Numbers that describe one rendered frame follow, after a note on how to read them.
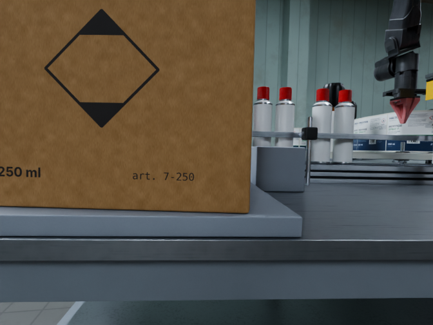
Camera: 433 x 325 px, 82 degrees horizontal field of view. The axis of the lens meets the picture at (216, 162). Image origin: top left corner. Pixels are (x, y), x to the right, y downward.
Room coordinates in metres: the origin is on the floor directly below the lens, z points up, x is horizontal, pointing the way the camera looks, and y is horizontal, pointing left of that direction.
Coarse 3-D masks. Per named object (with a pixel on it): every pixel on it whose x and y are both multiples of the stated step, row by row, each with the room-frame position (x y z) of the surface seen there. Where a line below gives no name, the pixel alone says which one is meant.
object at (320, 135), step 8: (256, 136) 0.65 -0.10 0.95; (264, 136) 0.65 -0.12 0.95; (272, 136) 0.65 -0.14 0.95; (280, 136) 0.65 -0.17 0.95; (288, 136) 0.66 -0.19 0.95; (296, 136) 0.66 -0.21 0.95; (320, 136) 0.66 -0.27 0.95; (328, 136) 0.66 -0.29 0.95; (336, 136) 0.66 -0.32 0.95; (344, 136) 0.66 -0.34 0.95; (352, 136) 0.67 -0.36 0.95; (360, 136) 0.67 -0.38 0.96; (368, 136) 0.67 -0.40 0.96; (376, 136) 0.67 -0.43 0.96; (384, 136) 0.67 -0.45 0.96; (392, 136) 0.67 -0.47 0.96; (400, 136) 0.67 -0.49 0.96; (408, 136) 0.67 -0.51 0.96; (416, 136) 0.68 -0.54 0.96; (424, 136) 0.68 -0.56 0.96; (432, 136) 0.68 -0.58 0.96
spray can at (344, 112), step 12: (348, 96) 0.69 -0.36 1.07; (336, 108) 0.70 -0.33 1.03; (348, 108) 0.69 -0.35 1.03; (336, 120) 0.70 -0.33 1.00; (348, 120) 0.69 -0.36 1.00; (336, 132) 0.70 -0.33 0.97; (348, 132) 0.68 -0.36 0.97; (336, 144) 0.70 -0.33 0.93; (348, 144) 0.68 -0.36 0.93; (336, 156) 0.70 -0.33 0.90; (348, 156) 0.69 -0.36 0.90
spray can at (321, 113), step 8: (320, 88) 0.69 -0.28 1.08; (320, 96) 0.69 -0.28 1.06; (328, 96) 0.69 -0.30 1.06; (320, 104) 0.68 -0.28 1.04; (328, 104) 0.68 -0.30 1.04; (312, 112) 0.71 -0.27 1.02; (320, 112) 0.68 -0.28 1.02; (328, 112) 0.68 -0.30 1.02; (320, 120) 0.68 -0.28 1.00; (328, 120) 0.68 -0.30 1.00; (320, 128) 0.68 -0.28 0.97; (328, 128) 0.68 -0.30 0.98; (312, 144) 0.70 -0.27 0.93; (320, 144) 0.68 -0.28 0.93; (328, 144) 0.68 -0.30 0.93; (312, 152) 0.70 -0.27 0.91; (320, 152) 0.68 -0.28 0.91; (328, 152) 0.68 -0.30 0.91; (312, 160) 0.70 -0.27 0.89; (320, 160) 0.68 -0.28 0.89; (328, 160) 0.68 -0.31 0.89
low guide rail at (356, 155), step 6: (330, 156) 0.74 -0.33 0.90; (354, 156) 0.74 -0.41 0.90; (360, 156) 0.74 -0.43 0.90; (366, 156) 0.74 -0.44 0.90; (372, 156) 0.74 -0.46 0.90; (378, 156) 0.75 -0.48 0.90; (384, 156) 0.75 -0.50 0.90; (390, 156) 0.75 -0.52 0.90; (396, 156) 0.75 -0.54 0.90; (402, 156) 0.75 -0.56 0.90; (408, 156) 0.75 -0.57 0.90; (414, 156) 0.75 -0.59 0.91; (420, 156) 0.75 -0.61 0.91; (426, 156) 0.75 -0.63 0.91
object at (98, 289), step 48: (0, 288) 0.25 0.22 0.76; (48, 288) 0.25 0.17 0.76; (96, 288) 0.26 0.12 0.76; (144, 288) 0.26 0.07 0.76; (192, 288) 0.26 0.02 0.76; (240, 288) 0.26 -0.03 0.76; (288, 288) 0.27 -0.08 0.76; (336, 288) 0.27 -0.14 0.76; (384, 288) 0.27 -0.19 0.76; (432, 288) 0.28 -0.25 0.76
